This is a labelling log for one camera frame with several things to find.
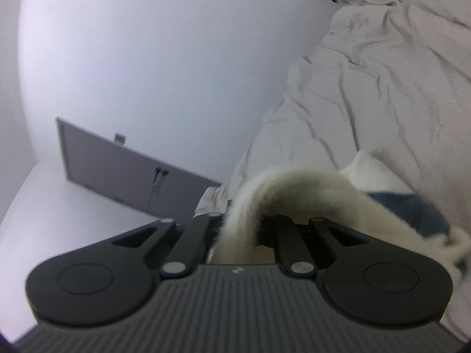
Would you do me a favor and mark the black door handle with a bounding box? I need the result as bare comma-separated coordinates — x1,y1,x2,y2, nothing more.
152,167,169,196

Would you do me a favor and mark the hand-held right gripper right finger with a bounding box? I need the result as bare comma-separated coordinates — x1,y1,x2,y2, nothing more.
258,213,373,279

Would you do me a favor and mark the cream and navy sweater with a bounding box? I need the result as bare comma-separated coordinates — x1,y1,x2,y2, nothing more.
208,151,471,302

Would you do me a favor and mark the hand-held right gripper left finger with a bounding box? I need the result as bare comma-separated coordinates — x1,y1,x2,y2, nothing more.
110,212,232,279

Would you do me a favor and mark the grey blanket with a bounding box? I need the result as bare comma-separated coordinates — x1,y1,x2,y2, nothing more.
316,0,471,199

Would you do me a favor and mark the grey bed sheet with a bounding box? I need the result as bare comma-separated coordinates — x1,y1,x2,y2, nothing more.
193,0,471,342

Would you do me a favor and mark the grey door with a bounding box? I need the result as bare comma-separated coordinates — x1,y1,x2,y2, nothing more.
55,116,222,218

